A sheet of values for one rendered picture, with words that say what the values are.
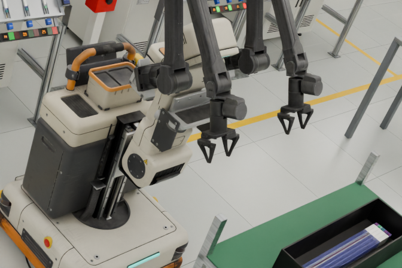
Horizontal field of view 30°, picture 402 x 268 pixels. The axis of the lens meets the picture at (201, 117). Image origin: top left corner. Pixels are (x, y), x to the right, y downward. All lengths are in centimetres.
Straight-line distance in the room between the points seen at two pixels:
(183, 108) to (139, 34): 209
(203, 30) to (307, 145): 266
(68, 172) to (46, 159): 12
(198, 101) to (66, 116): 53
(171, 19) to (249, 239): 77
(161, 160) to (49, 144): 50
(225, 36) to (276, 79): 288
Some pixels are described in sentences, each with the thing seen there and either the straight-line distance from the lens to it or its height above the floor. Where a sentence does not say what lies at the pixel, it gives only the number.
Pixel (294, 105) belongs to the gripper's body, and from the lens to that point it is 276.
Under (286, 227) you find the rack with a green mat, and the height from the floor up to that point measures 95.
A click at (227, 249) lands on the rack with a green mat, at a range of 242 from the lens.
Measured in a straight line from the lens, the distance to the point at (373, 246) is 266.
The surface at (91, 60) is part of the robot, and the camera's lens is 320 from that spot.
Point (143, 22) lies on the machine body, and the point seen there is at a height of 38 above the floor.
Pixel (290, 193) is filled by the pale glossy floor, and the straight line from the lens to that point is 446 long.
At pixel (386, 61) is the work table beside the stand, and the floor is 63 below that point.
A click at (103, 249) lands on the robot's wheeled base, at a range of 324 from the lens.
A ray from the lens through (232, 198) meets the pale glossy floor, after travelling 422.
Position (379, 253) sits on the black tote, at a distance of 256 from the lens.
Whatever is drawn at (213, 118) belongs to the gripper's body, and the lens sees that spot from 243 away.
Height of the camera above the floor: 250
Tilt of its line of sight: 32 degrees down
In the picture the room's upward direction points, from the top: 21 degrees clockwise
